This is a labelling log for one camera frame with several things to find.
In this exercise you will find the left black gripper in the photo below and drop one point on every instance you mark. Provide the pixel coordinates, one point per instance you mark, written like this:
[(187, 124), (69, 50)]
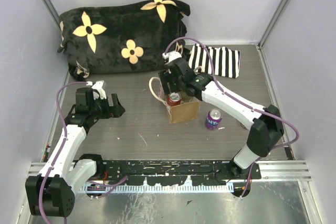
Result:
[(115, 111)]

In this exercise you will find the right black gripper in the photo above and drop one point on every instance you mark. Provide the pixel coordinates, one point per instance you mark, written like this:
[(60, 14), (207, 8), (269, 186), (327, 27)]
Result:
[(166, 76)]

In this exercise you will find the red cola can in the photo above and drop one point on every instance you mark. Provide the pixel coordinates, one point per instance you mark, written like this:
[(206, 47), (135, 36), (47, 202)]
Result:
[(174, 99)]

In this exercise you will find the purple Fanta can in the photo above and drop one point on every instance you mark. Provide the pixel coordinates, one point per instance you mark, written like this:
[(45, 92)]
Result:
[(213, 119)]

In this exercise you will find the clear glass soda bottle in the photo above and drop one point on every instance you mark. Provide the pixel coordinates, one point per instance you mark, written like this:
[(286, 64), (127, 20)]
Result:
[(186, 98)]

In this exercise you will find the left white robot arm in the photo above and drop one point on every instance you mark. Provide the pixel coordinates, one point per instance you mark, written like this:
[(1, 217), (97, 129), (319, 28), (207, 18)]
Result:
[(52, 191)]

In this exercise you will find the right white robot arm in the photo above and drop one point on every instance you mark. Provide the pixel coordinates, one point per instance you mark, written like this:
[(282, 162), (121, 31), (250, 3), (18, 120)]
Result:
[(264, 123)]

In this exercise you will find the brown burlap canvas bag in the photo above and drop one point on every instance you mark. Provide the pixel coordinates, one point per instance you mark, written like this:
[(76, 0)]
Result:
[(176, 114)]

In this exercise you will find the black white striped cloth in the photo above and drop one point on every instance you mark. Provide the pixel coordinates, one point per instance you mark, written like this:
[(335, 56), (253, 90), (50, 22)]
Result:
[(226, 62)]

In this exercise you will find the black floral plush blanket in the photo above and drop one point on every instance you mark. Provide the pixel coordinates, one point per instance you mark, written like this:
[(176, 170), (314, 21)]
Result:
[(121, 39)]

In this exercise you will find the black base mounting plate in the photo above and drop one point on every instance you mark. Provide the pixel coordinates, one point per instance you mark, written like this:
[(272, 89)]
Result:
[(170, 172)]

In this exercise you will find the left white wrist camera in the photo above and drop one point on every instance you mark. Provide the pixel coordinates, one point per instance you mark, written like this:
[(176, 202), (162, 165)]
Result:
[(98, 89)]

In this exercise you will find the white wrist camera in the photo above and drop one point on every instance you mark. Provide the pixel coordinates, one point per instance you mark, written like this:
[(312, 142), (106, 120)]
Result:
[(170, 56), (98, 89)]

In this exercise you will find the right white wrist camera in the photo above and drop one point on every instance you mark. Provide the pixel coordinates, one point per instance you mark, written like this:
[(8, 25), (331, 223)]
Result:
[(170, 56)]

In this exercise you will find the aluminium front rail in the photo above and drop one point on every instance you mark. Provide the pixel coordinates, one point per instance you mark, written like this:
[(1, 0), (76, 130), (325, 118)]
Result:
[(271, 171)]

